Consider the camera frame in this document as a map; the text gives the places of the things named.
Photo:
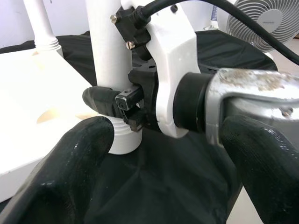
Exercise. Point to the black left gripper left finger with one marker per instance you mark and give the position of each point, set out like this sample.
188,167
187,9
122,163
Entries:
60,177

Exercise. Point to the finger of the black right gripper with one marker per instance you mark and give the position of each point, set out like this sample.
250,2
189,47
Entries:
100,100

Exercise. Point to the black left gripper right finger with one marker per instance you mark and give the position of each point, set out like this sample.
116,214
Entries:
268,168

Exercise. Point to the white plastic table leg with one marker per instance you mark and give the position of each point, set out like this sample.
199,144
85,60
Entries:
42,23
107,46

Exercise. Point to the white plastic table top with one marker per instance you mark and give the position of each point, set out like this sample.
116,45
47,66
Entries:
35,93

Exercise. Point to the black tablecloth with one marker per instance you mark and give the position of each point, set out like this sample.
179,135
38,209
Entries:
175,175

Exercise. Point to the white standing fan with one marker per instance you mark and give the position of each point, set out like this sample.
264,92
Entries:
257,23

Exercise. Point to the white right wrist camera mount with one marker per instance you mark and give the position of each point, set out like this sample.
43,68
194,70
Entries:
172,58

